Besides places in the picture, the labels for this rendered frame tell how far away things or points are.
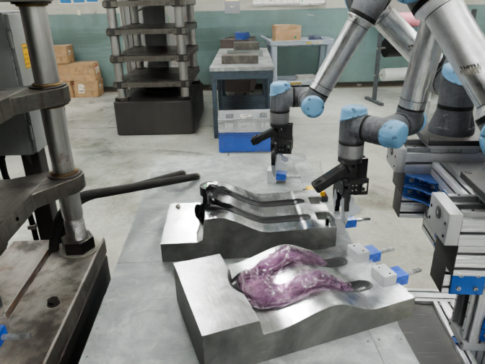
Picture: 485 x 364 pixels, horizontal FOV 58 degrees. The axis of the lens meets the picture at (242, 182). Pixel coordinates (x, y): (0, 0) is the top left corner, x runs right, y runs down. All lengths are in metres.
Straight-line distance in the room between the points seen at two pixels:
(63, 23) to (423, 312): 7.25
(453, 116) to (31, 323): 1.41
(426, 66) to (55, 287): 1.15
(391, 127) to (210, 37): 6.60
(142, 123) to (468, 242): 4.49
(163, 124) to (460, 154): 4.05
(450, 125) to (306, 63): 6.23
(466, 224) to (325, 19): 6.73
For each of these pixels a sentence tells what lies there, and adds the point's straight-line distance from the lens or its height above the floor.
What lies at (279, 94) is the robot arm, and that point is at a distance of 1.63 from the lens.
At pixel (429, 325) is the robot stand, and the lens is 2.07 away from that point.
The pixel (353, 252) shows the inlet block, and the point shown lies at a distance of 1.18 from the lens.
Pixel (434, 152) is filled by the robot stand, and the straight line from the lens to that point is 1.66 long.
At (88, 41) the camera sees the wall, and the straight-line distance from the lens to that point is 8.11.
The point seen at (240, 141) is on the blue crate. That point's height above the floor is 0.12.
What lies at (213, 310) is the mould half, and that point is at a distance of 0.92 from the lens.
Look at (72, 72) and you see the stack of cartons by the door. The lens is 7.87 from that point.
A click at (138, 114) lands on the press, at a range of 5.29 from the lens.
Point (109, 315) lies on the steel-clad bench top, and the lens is 1.13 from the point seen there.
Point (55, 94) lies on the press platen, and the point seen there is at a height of 1.27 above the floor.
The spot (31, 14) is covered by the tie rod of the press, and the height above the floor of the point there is 1.46.
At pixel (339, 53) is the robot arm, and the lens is 1.51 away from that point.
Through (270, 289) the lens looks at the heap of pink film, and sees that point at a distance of 0.99.
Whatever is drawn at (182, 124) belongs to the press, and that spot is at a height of 0.12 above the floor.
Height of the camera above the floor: 1.49
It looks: 23 degrees down
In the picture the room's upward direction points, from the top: 1 degrees counter-clockwise
